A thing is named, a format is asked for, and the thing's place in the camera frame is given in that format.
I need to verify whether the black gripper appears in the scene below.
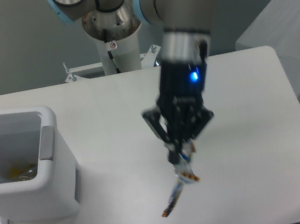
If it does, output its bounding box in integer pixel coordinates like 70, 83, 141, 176
141, 60, 214, 165

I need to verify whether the blue foil snack wrapper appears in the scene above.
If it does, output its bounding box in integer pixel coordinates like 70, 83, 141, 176
161, 139, 200, 218

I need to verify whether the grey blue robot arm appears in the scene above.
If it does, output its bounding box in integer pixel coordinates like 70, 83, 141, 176
46, 0, 217, 165

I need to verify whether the white trash can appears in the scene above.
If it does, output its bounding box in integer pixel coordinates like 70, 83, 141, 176
0, 105, 80, 221

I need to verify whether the yellow trash inside bin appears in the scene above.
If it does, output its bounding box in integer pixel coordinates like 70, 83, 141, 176
7, 164, 38, 182

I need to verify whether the white pedestal base frame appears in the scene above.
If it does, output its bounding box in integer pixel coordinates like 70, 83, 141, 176
61, 43, 165, 84

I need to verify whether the black cable on pedestal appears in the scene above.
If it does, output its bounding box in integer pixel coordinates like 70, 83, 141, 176
101, 27, 122, 76

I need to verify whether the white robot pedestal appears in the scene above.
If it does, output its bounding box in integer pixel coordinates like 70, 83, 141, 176
82, 0, 141, 75

